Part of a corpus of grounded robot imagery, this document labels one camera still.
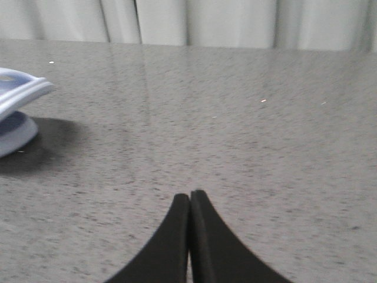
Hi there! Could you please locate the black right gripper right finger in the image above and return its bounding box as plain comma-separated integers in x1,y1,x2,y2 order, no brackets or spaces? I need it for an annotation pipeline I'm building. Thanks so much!
189,190,289,282

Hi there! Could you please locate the light blue slipper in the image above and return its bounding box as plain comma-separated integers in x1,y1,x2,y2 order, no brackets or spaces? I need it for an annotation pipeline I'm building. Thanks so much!
1,111,38,157
1,68,54,121

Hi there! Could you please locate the beige pleated curtain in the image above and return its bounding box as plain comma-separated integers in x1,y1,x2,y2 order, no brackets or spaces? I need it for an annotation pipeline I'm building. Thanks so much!
1,1,376,52

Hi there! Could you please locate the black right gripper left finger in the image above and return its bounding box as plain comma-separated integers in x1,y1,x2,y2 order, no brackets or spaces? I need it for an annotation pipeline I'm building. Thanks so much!
107,193,189,282

